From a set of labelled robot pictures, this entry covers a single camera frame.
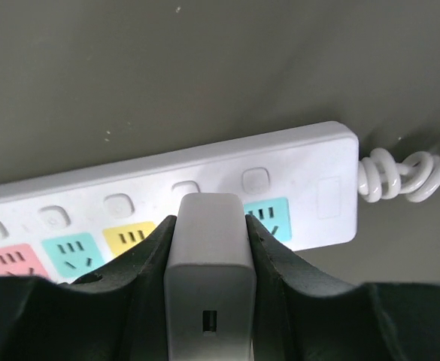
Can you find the white coiled power strip cord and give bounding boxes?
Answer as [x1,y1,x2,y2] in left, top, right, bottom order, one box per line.
[357,146,440,204]

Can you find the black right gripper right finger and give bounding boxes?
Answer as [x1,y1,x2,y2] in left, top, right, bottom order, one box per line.
[246,216,440,360]

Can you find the white USB charger plug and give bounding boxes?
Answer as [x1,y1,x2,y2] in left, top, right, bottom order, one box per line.
[163,193,256,360]

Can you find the white power strip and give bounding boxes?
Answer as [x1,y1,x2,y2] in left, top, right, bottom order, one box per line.
[0,121,359,283]

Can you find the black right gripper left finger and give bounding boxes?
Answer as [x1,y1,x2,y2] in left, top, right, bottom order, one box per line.
[0,216,176,360]

